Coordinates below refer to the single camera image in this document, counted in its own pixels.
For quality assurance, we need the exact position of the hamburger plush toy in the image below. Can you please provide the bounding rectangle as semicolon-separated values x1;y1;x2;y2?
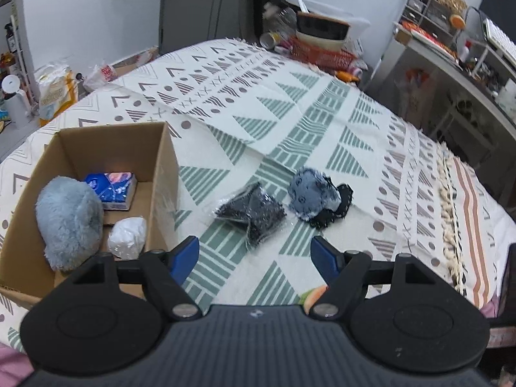
299;285;328;314

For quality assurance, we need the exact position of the black fabric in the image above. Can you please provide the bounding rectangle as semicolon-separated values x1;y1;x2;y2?
201;181;295;253

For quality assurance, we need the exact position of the grey fluffy plush toy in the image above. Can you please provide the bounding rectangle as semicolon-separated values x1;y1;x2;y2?
35;176;103;273

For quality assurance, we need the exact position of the white wrapped tissue roll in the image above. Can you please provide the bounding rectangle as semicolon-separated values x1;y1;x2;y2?
107;217;147;260

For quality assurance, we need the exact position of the blue denim fabric patch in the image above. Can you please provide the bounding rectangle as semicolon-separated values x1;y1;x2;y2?
288;167;353;230

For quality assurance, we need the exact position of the blue tissue pack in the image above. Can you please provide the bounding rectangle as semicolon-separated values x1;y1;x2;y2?
84;172;137;212

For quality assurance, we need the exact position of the brown cardboard box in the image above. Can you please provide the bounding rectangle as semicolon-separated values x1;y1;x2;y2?
1;122;178;308

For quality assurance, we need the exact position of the patterned white green blanket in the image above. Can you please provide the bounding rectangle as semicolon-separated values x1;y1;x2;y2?
0;37;516;351

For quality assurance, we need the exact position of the white red plastic bag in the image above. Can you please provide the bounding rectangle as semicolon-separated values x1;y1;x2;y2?
83;64;117;93

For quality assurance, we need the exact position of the yellow white snack bag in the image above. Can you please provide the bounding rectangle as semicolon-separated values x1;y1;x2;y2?
35;61;79;127

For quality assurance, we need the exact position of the white desk with shelves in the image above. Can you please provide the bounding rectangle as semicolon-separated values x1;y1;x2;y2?
362;19;516;206

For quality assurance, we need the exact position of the red plastic basket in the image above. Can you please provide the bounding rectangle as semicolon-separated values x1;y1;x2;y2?
290;38;356;71

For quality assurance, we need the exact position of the white kettle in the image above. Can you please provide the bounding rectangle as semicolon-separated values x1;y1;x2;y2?
2;74;32;128

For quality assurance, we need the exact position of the black and cream bowl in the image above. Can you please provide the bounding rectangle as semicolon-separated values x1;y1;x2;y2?
296;11;351;52

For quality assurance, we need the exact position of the dark cabinet door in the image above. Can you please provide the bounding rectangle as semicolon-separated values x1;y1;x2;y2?
158;0;283;54

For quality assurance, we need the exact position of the small drawer organizer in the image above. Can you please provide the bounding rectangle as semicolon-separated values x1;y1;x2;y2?
399;0;457;45

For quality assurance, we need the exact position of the white keyboard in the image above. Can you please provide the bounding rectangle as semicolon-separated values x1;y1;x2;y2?
484;18;516;67

